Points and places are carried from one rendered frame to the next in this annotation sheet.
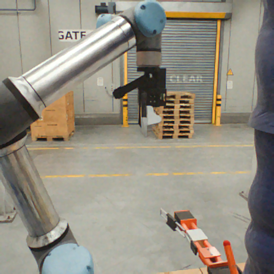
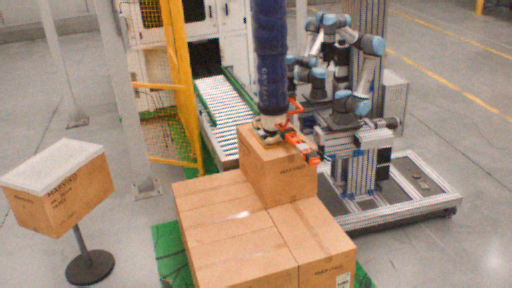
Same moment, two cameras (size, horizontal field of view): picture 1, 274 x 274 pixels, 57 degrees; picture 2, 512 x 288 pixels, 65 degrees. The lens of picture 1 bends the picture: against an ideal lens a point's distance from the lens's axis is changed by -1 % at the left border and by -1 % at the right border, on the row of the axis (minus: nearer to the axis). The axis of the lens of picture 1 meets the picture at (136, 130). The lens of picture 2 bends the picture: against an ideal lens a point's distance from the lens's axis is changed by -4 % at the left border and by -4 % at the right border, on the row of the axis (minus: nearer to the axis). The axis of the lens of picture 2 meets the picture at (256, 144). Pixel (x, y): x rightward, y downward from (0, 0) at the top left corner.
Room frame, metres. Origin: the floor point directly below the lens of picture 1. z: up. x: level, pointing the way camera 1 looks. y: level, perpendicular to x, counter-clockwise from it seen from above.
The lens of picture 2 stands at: (3.14, -0.83, 2.41)
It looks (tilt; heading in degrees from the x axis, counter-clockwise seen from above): 29 degrees down; 172
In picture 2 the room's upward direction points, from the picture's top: 4 degrees counter-clockwise
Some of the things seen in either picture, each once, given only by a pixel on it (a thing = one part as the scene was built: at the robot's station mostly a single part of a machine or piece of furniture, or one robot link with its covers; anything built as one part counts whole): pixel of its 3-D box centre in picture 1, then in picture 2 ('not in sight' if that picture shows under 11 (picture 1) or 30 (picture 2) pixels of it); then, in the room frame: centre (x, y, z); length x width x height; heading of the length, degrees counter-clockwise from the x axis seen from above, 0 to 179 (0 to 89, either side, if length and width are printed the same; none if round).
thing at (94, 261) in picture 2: not in sight; (80, 239); (0.52, -1.91, 0.31); 0.40 x 0.40 x 0.62
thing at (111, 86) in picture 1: (106, 52); not in sight; (9.42, 1.08, 2.63); 0.70 x 0.51 x 3.32; 93
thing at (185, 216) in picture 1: (185, 219); (311, 158); (1.02, -0.22, 1.07); 0.08 x 0.07 x 0.05; 11
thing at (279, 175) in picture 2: not in sight; (275, 159); (0.44, -0.33, 0.74); 0.60 x 0.40 x 0.40; 12
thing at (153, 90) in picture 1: (150, 87); (328, 51); (0.79, -0.04, 1.66); 0.09 x 0.08 x 0.12; 94
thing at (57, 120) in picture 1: (52, 107); not in sight; (7.49, 2.47, 0.87); 1.21 x 1.02 x 1.74; 3
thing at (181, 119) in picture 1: (172, 113); not in sight; (7.81, -1.12, 0.65); 1.29 x 1.10 x 1.31; 3
